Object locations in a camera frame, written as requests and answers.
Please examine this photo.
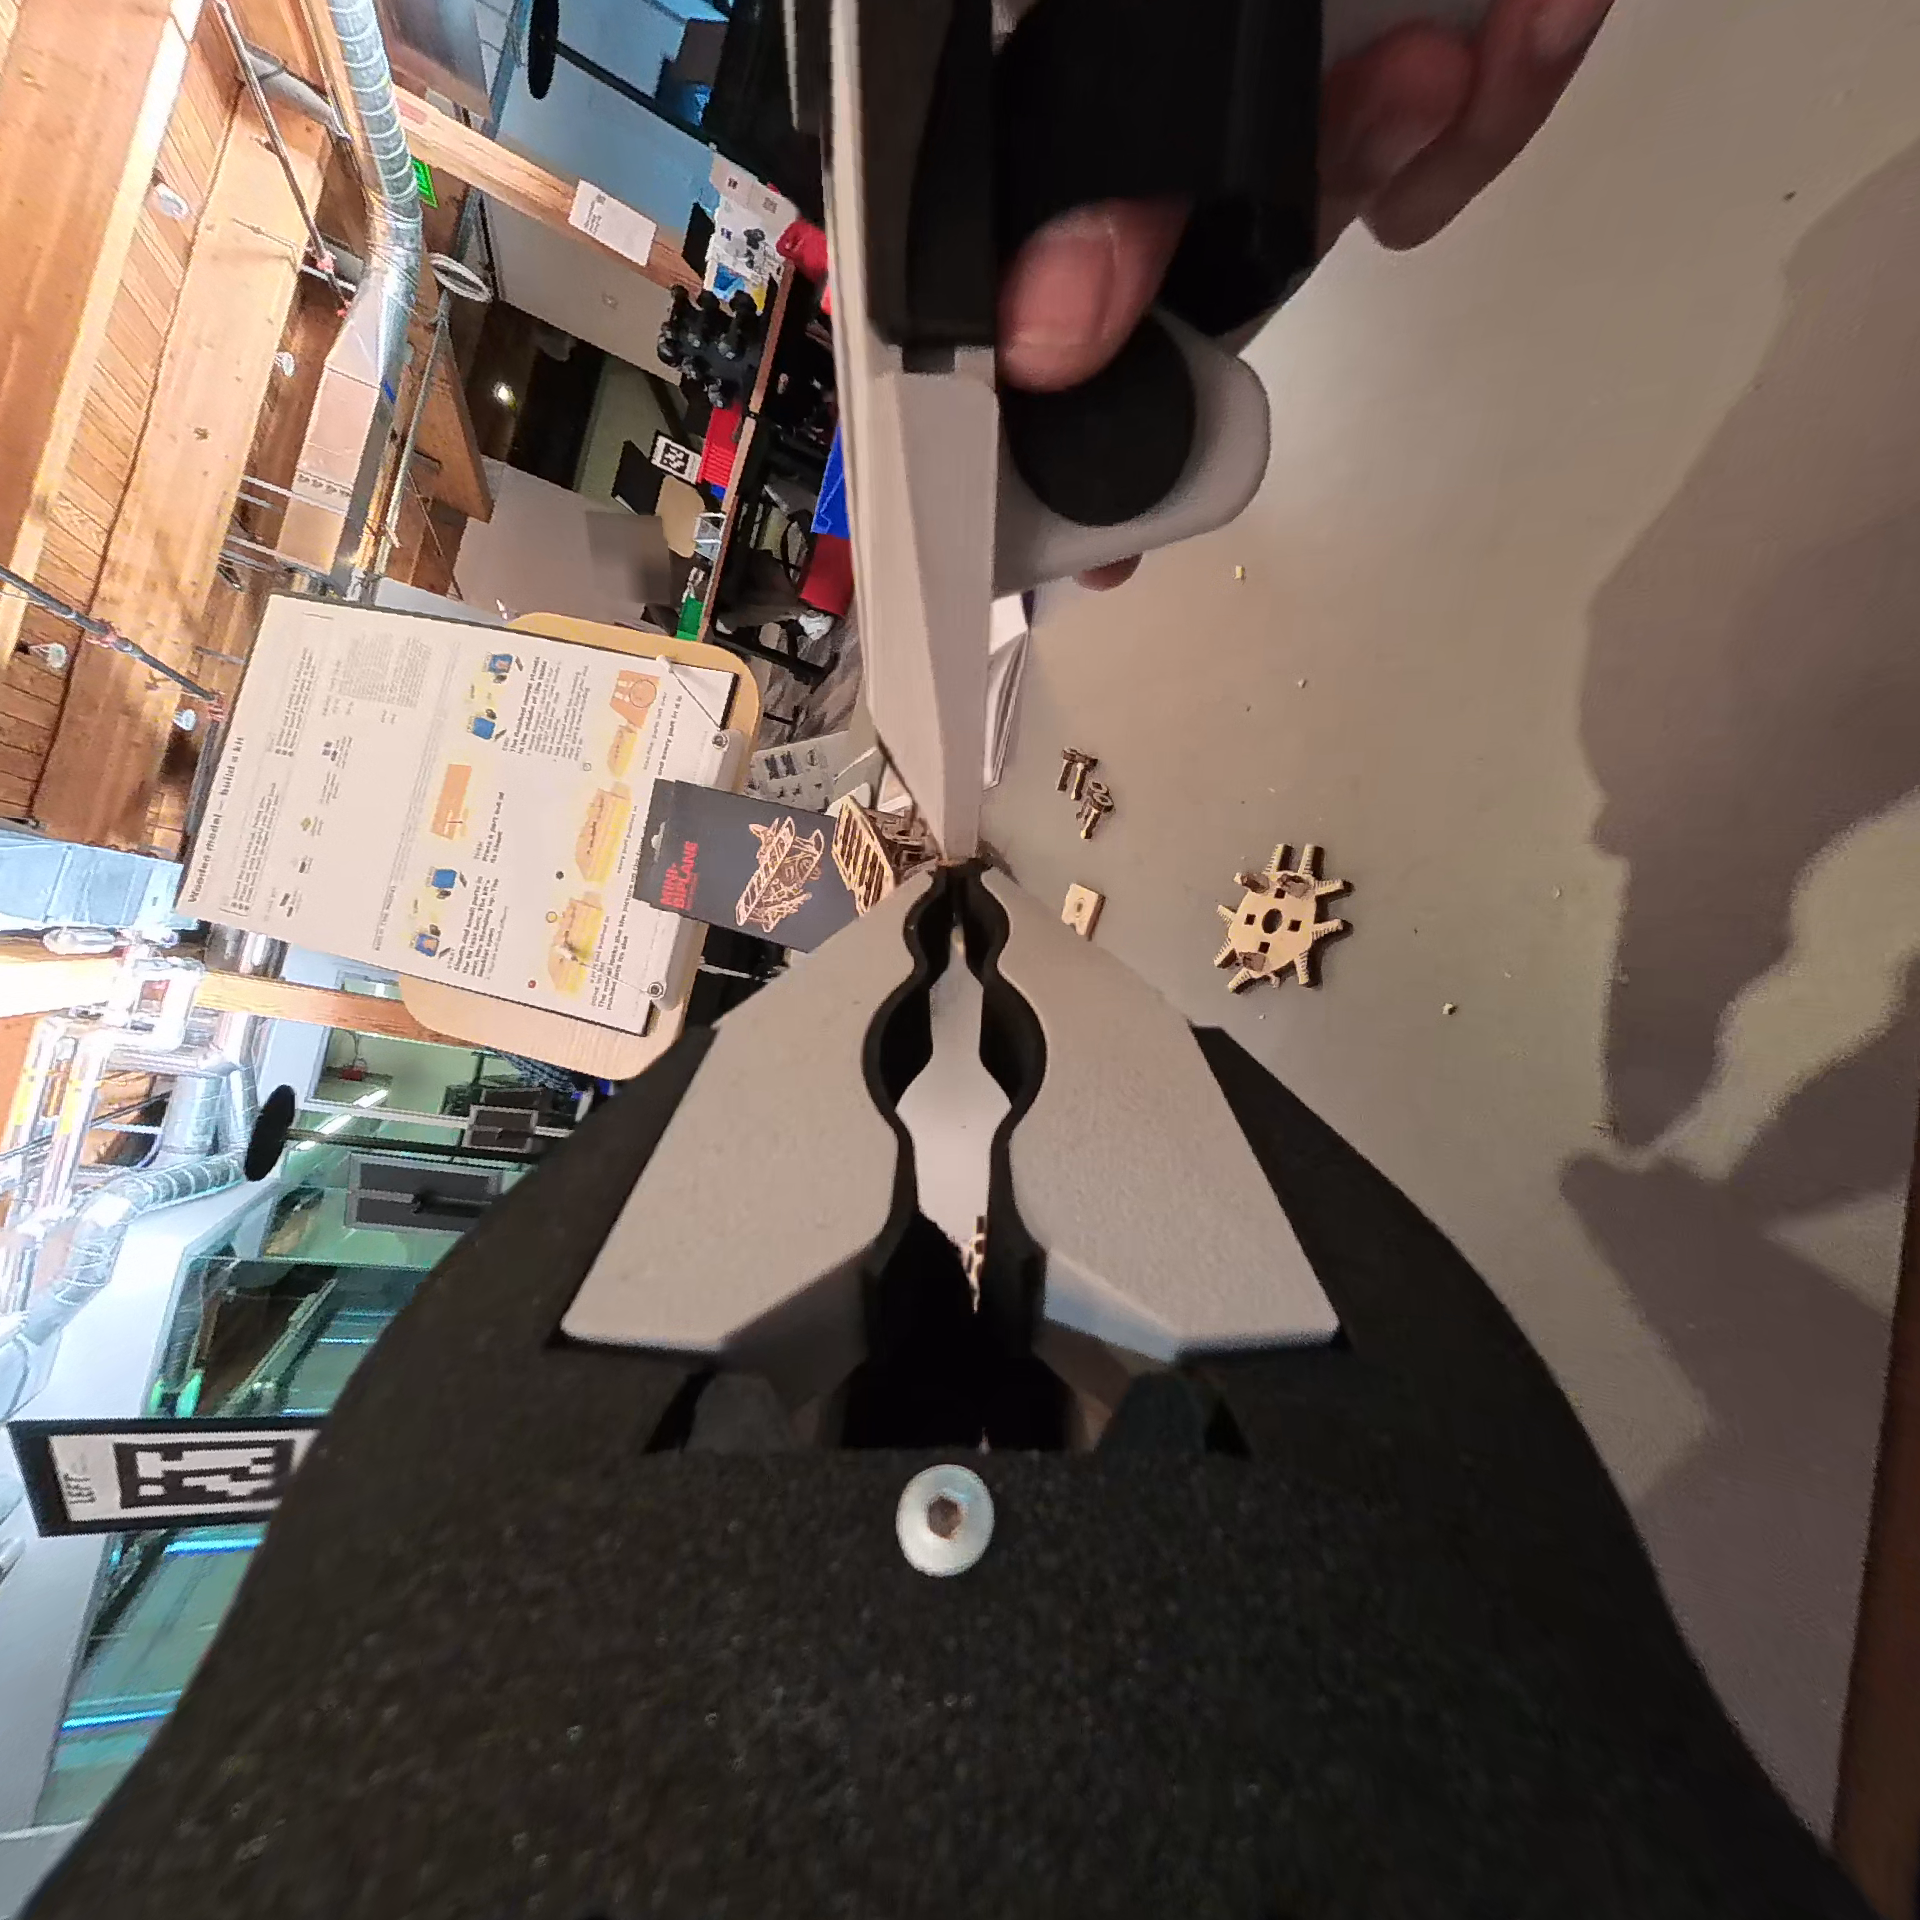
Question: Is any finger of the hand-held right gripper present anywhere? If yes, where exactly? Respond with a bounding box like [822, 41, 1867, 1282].
[822, 0, 1002, 861]

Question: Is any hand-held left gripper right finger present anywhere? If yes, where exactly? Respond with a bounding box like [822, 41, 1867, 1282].
[957, 867, 1340, 1446]

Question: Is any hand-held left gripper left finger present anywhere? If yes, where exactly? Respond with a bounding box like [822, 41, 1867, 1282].
[563, 867, 974, 1446]

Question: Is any person's right hand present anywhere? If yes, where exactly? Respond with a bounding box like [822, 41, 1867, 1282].
[997, 0, 1617, 396]

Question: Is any wooden model kit assembly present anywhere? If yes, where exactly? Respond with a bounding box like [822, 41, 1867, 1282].
[826, 793, 937, 919]

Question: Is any plywood board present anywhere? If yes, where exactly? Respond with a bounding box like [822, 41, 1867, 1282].
[394, 609, 756, 1084]

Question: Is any wooden gear wheel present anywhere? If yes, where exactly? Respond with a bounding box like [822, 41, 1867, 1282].
[1212, 842, 1354, 995]

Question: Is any black printed card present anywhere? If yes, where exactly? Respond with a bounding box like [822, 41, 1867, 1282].
[631, 778, 838, 959]

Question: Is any instruction poster sheet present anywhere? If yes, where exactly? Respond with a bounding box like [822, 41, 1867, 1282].
[175, 595, 740, 1039]

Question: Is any silver air duct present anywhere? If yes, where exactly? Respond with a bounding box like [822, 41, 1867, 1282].
[318, 0, 434, 264]

